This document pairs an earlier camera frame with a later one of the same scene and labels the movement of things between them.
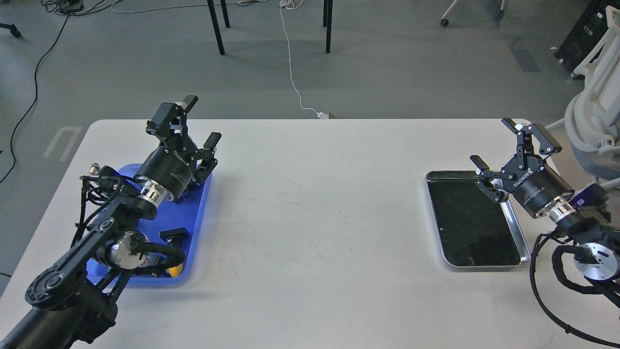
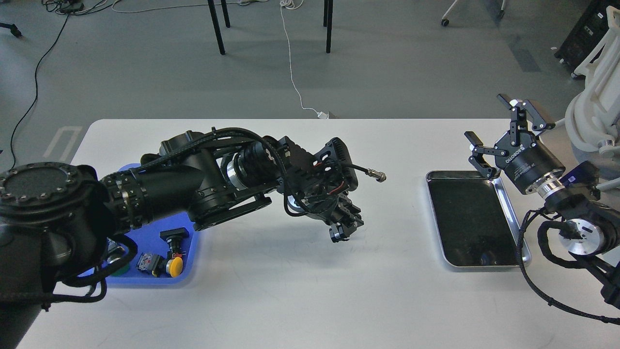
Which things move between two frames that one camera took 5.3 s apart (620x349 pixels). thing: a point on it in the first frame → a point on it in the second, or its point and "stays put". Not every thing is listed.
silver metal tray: (471, 230) stays put
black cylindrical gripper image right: (537, 189) → (530, 167)
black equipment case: (591, 24) stays put
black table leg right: (328, 8) stays put
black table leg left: (212, 8) stays put
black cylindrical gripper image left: (165, 176) → (339, 209)
